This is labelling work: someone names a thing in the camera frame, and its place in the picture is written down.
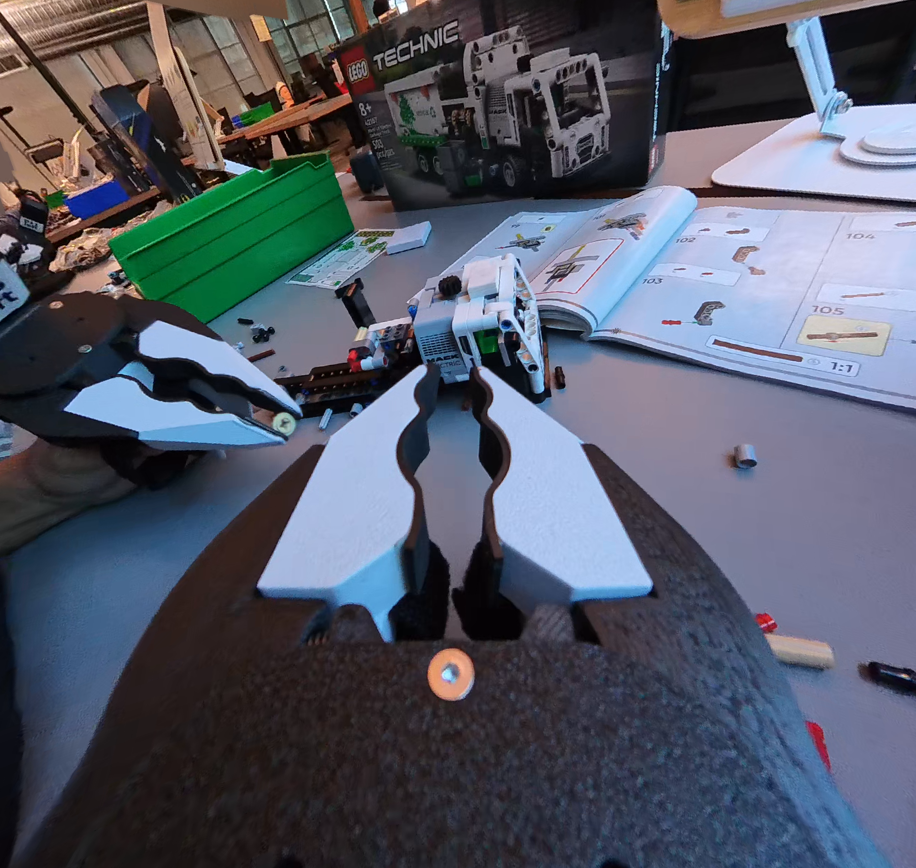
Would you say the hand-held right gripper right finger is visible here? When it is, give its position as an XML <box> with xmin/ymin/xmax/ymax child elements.
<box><xmin>468</xmin><ymin>366</ymin><xmax>654</xmax><ymax>629</ymax></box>

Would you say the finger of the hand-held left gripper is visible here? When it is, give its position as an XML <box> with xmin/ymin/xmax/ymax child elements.
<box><xmin>118</xmin><ymin>320</ymin><xmax>303</xmax><ymax>419</ymax></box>
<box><xmin>63</xmin><ymin>374</ymin><xmax>289</xmax><ymax>451</ymax></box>

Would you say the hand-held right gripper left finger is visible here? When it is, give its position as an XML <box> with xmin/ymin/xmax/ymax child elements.
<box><xmin>256</xmin><ymin>363</ymin><xmax>441</xmax><ymax>643</ymax></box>

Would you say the white lego truck model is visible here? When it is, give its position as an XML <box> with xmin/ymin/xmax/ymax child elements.
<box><xmin>275</xmin><ymin>254</ymin><xmax>552</xmax><ymax>418</ymax></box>

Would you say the black lego panel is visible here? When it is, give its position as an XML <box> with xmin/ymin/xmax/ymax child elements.
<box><xmin>336</xmin><ymin>279</ymin><xmax>373</xmax><ymax>328</ymax></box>

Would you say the tan lego pin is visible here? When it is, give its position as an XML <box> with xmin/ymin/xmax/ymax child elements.
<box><xmin>764</xmin><ymin>633</ymin><xmax>834</xmax><ymax>670</ymax></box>

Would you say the lego instruction booklet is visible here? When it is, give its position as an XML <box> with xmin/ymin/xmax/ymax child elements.
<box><xmin>494</xmin><ymin>187</ymin><xmax>916</xmax><ymax>411</ymax></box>

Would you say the black lego pin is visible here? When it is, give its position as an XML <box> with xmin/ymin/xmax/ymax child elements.
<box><xmin>867</xmin><ymin>660</ymin><xmax>916</xmax><ymax>693</ymax></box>

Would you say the black lego truck box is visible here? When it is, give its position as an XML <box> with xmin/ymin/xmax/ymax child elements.
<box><xmin>336</xmin><ymin>0</ymin><xmax>677</xmax><ymax>212</ymax></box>

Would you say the person's left hand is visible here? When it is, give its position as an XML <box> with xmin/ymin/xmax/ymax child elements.
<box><xmin>0</xmin><ymin>442</ymin><xmax>208</xmax><ymax>557</ymax></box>

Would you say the green plastic bin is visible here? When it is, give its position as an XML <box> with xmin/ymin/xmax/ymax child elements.
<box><xmin>109</xmin><ymin>152</ymin><xmax>356</xmax><ymax>324</ymax></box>

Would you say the blue background crate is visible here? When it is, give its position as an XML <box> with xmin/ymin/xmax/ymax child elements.
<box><xmin>64</xmin><ymin>181</ymin><xmax>127</xmax><ymax>222</ymax></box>

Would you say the green and white sticker sheet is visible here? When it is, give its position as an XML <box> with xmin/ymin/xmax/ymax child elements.
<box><xmin>286</xmin><ymin>229</ymin><xmax>393</xmax><ymax>288</ymax></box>

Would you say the dark blue display board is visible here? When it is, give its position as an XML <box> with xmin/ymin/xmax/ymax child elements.
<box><xmin>93</xmin><ymin>81</ymin><xmax>203</xmax><ymax>199</ymax></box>

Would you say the wooden background table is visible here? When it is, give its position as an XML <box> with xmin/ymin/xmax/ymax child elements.
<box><xmin>215</xmin><ymin>91</ymin><xmax>355</xmax><ymax>147</ymax></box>

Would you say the white stand with wooden board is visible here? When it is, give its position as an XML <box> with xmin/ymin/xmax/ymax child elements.
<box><xmin>657</xmin><ymin>0</ymin><xmax>916</xmax><ymax>203</ymax></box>

